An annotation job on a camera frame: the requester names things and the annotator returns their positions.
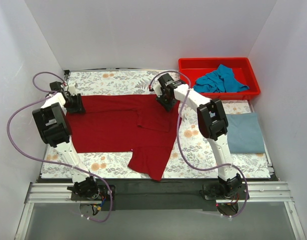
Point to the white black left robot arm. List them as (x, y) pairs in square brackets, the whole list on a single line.
[(55, 130)]

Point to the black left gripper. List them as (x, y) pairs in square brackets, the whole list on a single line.
[(77, 107)]

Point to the floral patterned table mat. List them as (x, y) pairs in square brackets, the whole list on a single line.
[(195, 148)]

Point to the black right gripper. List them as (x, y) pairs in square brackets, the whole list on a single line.
[(166, 102)]

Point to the teal crumpled t shirt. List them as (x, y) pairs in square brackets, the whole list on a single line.
[(221, 80)]

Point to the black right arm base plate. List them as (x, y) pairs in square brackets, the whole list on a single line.
[(217, 191)]

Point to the red plastic bin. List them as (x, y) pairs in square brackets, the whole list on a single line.
[(195, 68)]

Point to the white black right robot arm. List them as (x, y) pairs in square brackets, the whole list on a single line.
[(213, 126)]

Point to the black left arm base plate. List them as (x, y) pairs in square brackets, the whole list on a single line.
[(102, 193)]

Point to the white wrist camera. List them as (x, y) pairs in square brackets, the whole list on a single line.
[(156, 89), (71, 88)]

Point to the red t shirt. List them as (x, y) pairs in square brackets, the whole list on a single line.
[(127, 123)]

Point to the folded grey-blue t shirt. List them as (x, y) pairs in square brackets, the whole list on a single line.
[(244, 134)]

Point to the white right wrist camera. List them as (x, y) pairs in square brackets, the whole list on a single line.
[(156, 89)]

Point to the aluminium frame rail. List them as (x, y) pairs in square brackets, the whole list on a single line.
[(259, 191)]

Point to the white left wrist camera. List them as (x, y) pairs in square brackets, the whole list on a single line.
[(71, 88)]

